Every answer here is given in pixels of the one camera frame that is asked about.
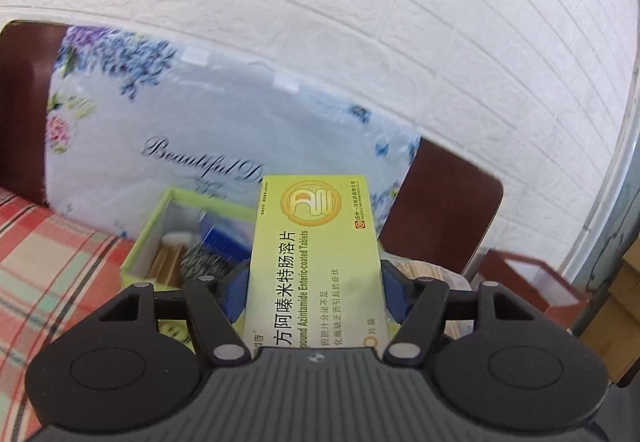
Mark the blue medicine box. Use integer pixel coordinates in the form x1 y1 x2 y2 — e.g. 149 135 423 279
198 213 252 265

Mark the lime green storage box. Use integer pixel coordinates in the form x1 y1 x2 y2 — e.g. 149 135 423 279
120 187 256 291

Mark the bag of toothpicks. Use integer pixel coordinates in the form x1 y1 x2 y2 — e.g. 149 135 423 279
148 245 186 288

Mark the brown cardboard box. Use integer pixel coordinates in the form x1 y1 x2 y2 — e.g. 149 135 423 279
475 249 589 329

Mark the yellow-green medicine box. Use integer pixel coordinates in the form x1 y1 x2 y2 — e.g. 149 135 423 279
243 175 390 352

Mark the floral plastic-wrapped pillow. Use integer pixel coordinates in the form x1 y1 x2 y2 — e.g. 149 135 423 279
44 25 421 237

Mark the plaid bed sheet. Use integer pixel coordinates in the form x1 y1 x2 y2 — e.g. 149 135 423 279
1 190 132 441

